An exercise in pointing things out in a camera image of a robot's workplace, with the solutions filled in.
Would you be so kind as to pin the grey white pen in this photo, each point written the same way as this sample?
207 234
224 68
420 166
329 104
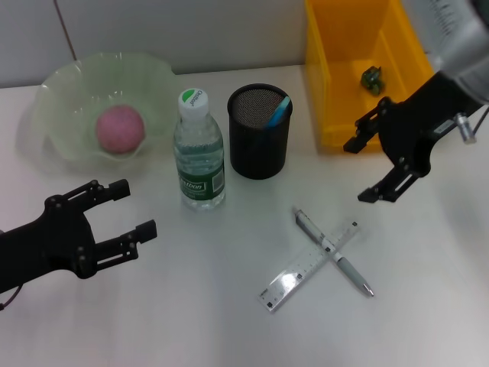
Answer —
349 269

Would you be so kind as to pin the pink peach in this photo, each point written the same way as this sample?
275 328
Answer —
120 130

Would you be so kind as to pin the black mesh pen holder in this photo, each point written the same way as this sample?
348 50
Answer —
260 153

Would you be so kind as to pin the transparent plastic ruler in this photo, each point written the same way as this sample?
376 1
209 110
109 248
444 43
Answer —
286 283

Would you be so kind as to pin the yellow plastic storage bin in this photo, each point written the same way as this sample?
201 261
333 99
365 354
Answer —
344 46

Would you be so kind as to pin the pale green wavy bowl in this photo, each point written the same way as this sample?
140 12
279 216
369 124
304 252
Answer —
160 84

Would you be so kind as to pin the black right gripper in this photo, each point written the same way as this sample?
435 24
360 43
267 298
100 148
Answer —
420 122

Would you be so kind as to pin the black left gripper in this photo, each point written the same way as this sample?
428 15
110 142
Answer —
46 241

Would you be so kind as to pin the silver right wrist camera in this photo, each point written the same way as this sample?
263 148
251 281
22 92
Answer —
451 23

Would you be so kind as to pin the clear green-label water bottle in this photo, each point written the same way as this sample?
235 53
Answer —
198 153

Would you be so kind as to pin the blue scissors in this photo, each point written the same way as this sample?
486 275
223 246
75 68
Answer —
280 111

